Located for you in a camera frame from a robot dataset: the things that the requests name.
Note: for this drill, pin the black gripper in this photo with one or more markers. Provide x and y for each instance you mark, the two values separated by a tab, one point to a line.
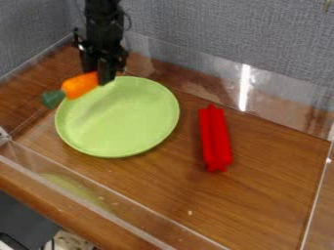
106	67

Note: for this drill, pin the orange toy carrot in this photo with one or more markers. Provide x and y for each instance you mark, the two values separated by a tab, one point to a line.
74	88

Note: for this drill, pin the green plastic plate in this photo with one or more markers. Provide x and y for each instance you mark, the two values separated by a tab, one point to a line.
119	120

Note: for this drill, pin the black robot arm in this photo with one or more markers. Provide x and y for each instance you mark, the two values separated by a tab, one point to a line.
104	15

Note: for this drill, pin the red ridged plastic block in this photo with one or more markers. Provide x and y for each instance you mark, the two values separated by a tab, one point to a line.
215	141

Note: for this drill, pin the clear acrylic corner bracket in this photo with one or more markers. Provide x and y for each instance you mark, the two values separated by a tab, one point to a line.
103	43

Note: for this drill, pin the clear acrylic enclosure wall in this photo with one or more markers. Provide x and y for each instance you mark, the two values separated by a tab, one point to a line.
158	201

